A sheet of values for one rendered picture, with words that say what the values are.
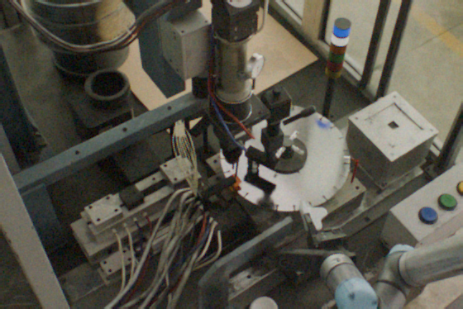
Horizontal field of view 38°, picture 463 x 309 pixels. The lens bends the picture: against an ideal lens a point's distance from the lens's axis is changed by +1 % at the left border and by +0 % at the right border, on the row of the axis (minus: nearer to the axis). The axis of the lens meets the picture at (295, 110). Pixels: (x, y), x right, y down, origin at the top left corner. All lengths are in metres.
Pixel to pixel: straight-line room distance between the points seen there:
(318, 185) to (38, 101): 0.92
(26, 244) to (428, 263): 0.78
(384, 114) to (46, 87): 1.02
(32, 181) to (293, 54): 0.98
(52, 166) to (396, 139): 0.88
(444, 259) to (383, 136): 0.57
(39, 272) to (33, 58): 1.30
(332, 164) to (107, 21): 0.76
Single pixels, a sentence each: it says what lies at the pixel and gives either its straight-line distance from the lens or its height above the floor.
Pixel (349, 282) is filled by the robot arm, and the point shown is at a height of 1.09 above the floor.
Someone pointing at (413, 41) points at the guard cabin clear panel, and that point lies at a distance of 1.84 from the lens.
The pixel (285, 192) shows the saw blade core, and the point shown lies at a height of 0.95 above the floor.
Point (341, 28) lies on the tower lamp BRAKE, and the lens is 1.70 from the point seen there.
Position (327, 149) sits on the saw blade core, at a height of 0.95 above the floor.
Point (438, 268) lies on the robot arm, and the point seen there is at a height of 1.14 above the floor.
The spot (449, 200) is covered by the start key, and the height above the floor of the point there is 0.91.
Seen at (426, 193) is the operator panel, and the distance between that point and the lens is 1.75.
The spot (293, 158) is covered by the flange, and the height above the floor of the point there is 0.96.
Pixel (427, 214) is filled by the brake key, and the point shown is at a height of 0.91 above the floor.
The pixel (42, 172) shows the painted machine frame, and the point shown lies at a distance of 1.58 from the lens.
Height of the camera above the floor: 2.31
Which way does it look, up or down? 50 degrees down
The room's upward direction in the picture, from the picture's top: 8 degrees clockwise
